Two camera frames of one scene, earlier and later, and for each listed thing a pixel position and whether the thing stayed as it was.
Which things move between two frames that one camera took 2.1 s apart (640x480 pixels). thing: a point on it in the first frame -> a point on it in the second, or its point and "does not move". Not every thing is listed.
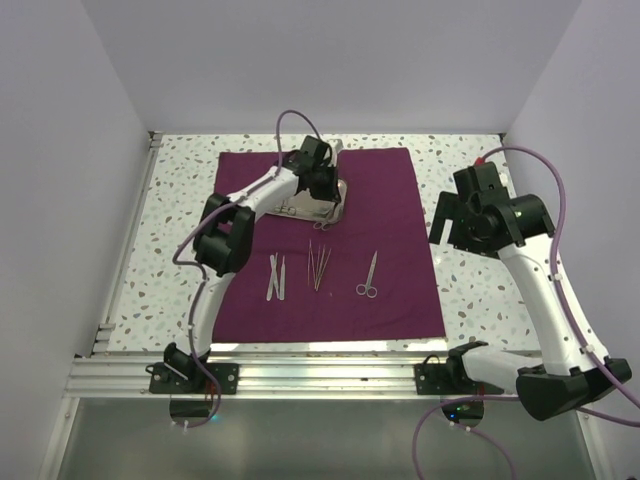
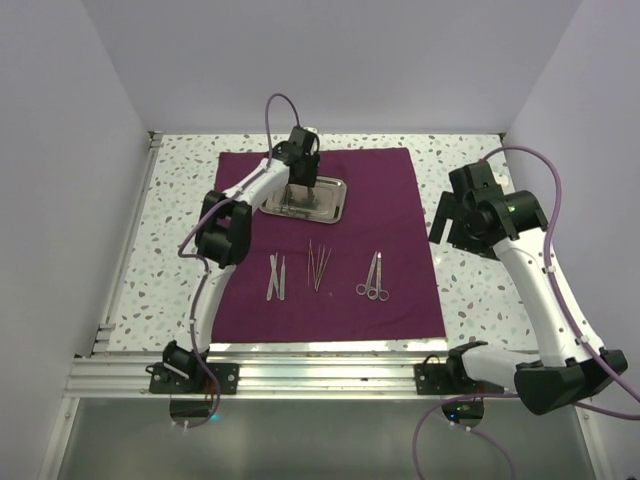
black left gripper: x=331 y=193 -> x=308 y=178
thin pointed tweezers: x=319 y=267 does not move
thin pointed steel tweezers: x=322 y=270 does not move
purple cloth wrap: x=369 y=277 does not move
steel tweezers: x=282 y=279 does not move
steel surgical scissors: x=326 y=225 -> x=374 y=293
